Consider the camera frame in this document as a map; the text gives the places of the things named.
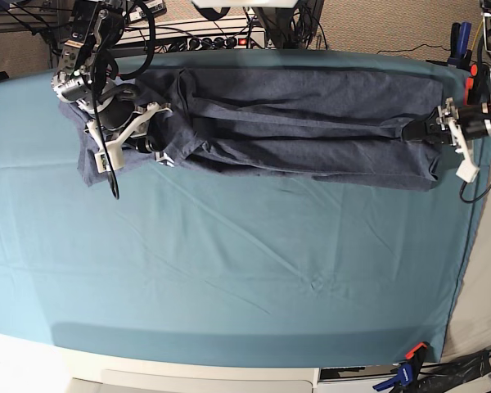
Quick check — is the orange black clamp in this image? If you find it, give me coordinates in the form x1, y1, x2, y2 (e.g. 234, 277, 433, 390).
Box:
464, 64, 481, 106

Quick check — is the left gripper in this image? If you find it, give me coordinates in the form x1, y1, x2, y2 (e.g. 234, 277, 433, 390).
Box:
401, 97, 474, 161

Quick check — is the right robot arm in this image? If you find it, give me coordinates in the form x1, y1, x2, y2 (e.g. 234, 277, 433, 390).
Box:
52, 1, 172, 173

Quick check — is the black camera cable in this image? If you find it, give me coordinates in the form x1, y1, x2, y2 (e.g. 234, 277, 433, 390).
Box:
88, 0, 156, 201

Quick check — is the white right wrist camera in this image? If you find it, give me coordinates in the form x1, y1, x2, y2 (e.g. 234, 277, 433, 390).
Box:
94, 147, 125, 174

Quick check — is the blue orange clamp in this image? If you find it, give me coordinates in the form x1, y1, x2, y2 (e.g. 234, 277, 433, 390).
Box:
372, 341, 430, 392

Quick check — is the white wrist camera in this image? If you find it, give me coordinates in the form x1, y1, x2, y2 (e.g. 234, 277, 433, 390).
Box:
456, 160, 480, 183
94, 147, 125, 174

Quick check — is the blue clamp handle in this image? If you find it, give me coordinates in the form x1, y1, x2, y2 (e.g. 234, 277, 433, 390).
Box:
448, 21, 472, 70

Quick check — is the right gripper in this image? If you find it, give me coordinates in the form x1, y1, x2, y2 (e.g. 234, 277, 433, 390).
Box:
87, 102, 173, 155

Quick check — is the black power strip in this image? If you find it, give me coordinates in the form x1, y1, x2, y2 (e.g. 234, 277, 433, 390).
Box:
156, 31, 266, 52

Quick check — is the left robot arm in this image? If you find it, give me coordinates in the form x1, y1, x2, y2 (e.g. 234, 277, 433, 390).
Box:
402, 1, 491, 160

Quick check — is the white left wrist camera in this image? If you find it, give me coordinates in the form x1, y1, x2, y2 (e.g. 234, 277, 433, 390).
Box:
456, 160, 480, 183

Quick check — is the blue grey T-shirt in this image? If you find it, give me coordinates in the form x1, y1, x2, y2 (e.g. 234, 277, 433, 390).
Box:
59, 65, 449, 193

